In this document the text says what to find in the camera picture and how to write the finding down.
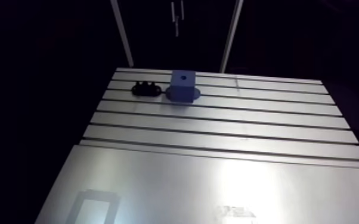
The dark blue-grey block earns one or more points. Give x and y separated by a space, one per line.
183 89

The black oval holder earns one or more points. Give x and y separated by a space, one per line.
146 90

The grey metal post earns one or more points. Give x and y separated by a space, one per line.
122 33
231 36

